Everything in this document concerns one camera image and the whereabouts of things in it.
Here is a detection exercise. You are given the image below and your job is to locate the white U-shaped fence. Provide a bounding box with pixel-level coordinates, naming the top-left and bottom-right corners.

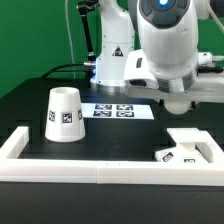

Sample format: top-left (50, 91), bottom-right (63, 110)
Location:
top-left (0, 126), bottom-right (224, 186)

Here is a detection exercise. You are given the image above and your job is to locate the white lamp base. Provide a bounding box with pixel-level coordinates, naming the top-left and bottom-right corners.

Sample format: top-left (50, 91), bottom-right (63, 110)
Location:
top-left (155, 128), bottom-right (207, 164)

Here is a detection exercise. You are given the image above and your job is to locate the black cable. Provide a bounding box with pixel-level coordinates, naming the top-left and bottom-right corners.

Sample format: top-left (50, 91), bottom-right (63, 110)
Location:
top-left (44, 61), bottom-right (98, 80)

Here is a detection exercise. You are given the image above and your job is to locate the white lamp bulb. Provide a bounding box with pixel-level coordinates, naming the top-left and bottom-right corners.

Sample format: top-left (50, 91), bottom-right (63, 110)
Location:
top-left (164, 100), bottom-right (191, 115)

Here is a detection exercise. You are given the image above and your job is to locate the paper sheet with markers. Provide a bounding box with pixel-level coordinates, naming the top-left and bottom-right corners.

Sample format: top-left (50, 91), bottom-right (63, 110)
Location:
top-left (82, 103), bottom-right (154, 120)

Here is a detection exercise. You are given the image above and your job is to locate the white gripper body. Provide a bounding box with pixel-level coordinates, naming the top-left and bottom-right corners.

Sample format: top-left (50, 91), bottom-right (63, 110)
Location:
top-left (124, 50), bottom-right (224, 102)

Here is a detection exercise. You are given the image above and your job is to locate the white conical lamp shade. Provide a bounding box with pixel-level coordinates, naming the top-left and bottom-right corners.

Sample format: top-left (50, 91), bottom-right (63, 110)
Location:
top-left (45, 87), bottom-right (86, 142)

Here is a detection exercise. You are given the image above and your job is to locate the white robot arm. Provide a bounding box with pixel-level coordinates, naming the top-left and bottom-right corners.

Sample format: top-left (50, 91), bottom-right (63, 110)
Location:
top-left (90, 0), bottom-right (224, 103)

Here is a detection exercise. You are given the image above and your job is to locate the white cable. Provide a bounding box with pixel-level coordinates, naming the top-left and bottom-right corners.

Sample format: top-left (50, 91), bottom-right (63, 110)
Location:
top-left (64, 0), bottom-right (77, 80)

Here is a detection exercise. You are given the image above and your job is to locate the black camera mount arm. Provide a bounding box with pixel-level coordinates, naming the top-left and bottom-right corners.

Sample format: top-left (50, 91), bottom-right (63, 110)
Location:
top-left (77, 0), bottom-right (99, 61)

